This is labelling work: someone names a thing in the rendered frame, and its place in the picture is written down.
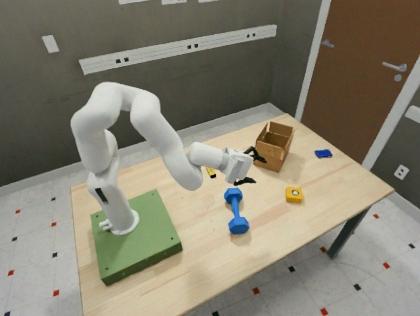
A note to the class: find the brown cardboard box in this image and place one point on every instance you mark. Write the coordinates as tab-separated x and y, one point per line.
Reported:
270	145

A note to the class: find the blue dumbbell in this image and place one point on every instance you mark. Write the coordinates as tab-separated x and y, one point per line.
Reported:
238	225

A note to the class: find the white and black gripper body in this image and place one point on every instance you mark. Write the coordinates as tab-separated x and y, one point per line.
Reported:
247	162

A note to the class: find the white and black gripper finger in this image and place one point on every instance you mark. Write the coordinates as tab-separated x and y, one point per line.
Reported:
255	154
245	180

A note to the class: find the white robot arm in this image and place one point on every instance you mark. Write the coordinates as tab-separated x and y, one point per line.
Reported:
101	112

